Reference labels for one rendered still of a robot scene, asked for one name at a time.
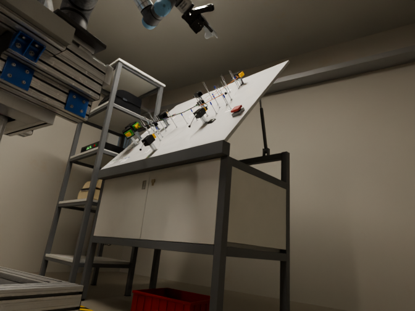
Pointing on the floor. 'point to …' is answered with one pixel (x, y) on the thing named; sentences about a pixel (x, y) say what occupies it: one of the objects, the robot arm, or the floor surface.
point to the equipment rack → (118, 79)
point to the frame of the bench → (217, 289)
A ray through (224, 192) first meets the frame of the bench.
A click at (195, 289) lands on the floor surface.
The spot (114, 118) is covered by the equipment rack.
